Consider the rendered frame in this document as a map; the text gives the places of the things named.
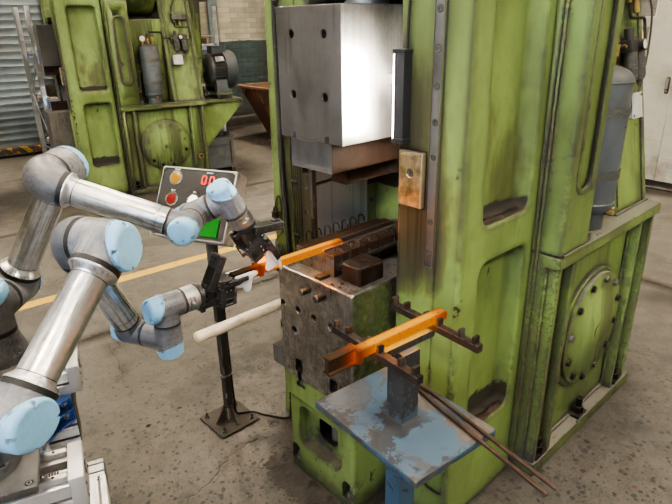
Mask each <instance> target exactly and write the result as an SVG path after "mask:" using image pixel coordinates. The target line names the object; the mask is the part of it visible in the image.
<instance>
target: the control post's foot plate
mask: <svg viewBox="0 0 672 504"><path fill-rule="evenodd" d="M235 403H236V409H237V412H244V411H250V410H249V409H248V408H246V407H245V406H244V405H243V404H241V403H240V402H239V401H237V400H236V399H235ZM229 410H230V418H231V420H228V416H227V408H226V405H224V404H223V406H221V407H219V408H217V409H215V410H213V411H211V412H209V413H208V412H206V414H205V415H203V416H202V417H201V418H200V420H201V421H202V422H203V424H205V425H206V426H208V427H209V429H210V430H211V431H213V432H215V433H216V434H217V435H218V436H219V437H220V438H222V439H226V438H228V437H230V436H232V435H234V434H236V433H238V432H241V431H242V430H244V429H245V428H246V427H248V426H251V425H253V424H254V423H256V422H257V421H259V420H261V418H260V417H259V416H257V415H255V414H254V413H253V412H251V413H244V414H237V413H235V410H234V408H233V406H232V405H230V406H229Z"/></svg>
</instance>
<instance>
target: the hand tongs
mask: <svg viewBox="0 0 672 504"><path fill-rule="evenodd" d="M422 389H423V390H424V391H426V392H428V393H429V394H431V395H432V396H434V397H435V398H437V399H438V400H439V401H441V402H442V403H443V404H444V405H446V406H447V407H448V408H450V409H451V410H452V411H453V412H455V413H456V414H457V415H458V416H460V417H461V418H462V419H464V420H465V421H466V422H467V423H469V424H470V425H471V426H472V427H474V428H475V429H476V430H478V431H479V432H480V433H481V434H483V435H484V436H485V437H486V438H488V439H489V440H490V441H491V442H493V443H494V444H495V445H497V446H498V447H499V448H500V449H502V450H503V451H504V452H505V453H507V454H508V455H509V456H510V457H512V458H513V459H514V460H516V461H517V462H518V463H519V464H521V465H522V466H523V467H524V468H526V469H527V470H528V471H529V472H531V473H532V474H533V475H535V476H536V477H537V478H538V479H540V480H541V481H542V482H543V483H545V484H546V485H547V486H548V487H550V488H551V489H552V490H554V491H557V490H558V487H557V486H556V485H554V484H553V483H552V482H550V481H549V480H548V479H547V478H545V477H544V476H543V475H541V474H540V473H539V472H538V471H536V470H535V469H534V468H532V467H531V466H530V465H529V464H527V463H526V462H525V461H523V460H522V459H521V458H520V457H518V456H517V455H516V454H514V453H513V452H512V451H511V450H509V449H508V448H507V447H506V446H504V445H503V444H502V443H500V442H499V441H498V440H496V439H495V438H494V437H493V436H491V435H490V434H489V433H487V432H486V431H485V430H484V429H482V428H481V427H480V426H478V425H477V424H476V423H475V422H473V421H472V420H471V419H469V418H468V417H467V416H466V415H464V414H463V413H462V412H460V411H459V410H458V409H457V408H455V407H454V406H453V405H451V404H450V403H449V402H448V401H446V400H445V399H444V398H442V397H441V396H440V395H438V394H437V393H435V392H434V391H432V390H431V389H429V388H427V387H426V386H424V385H422V384H420V385H419V390H418V391H419V392H420V393H421V395H422V396H423V397H424V398H425V399H426V400H427V401H429V402H430V403H431V404H432V405H433V406H435V407H436V408H437V409H438V410H439V411H441V412H442V413H443V414H444V415H446V416H447V417H448V418H449V419H450V420H452V421H453V422H454V423H455V424H457V425H458V426H459V427H460V428H462V429H463V430H464V431H465V432H466V433H468V434H469V435H470V436H471V437H473V438H474V439H475V440H476V441H478V442H479V443H480V444H481V445H482V446H484V447H485V448H486V449H487V450H489V451H490V452H491V453H492V454H493V455H495V456H496V457H497V458H498V459H500V460H501V461H502V462H503V463H505V464H506V465H507V466H508V467H509V468H511V469H512V470H513V471H514V472H516V473H517V474H518V475H519V476H521V477H522V478H523V479H524V480H526V481H527V482H528V483H529V484H530V485H532V486H533V487H534V488H535V489H537V490H538V491H539V492H540V493H542V494H543V495H544V496H545V497H547V496H549V493H548V492H547V491H546V490H545V489H544V488H542V487H541V486H540V485H539V484H537V483H536V482H535V481H534V480H532V479H531V478H530V477H529V476H527V475H526V474H525V473H524V472H522V471H521V470H520V469H519V468H517V467H516V466H515V465H514V464H512V463H511V462H510V461H509V460H507V459H506V458H505V457H504V456H502V455H501V454H500V453H499V452H497V451H496V450H495V449H494V448H492V447H491V446H490V445H489V444H487V443H486V442H485V441H484V440H482V439H481V438H480V437H479V436H477V435H476V434H475V433H474V432H472V431H471V430H470V429H469V428H467V427H466V426H465V425H464V424H462V423H461V422H460V421H459V420H458V419H456V418H455V417H454V416H453V415H451V414H450V413H449V412H448V411H446V410H445V409H444V408H443V407H441V406H440V405H439V404H438V403H436V402H435V401H434V400H433V399H432V398H430V397H429V396H428V395H427V394H426V393H425V392H424V391H423V390H422Z"/></svg>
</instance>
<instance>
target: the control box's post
mask: <svg viewBox="0 0 672 504"><path fill-rule="evenodd" d="M206 252H207V261H208V263H209V260H210V257H211V254H212V253H213V252H215V253H218V245H211V244H206ZM213 312H214V321H216V322H217V323H219V322H222V321H224V320H225V314H224V308H223V309H222V308H220V307H217V306H213ZM216 339H217V348H218V357H219V366H220V374H222V375H223V376H226V375H228V374H230V363H229V353H228V343H227V334H226V332H225V333H223V334H220V335H218V336H216ZM221 382H222V393H223V402H224V405H226V408H227V416H228V420H231V418H230V410H229V406H230V405H232V406H233V408H234V402H233V394H232V382H231V376H229V377H226V378H225V379H224V378H222V377H221Z"/></svg>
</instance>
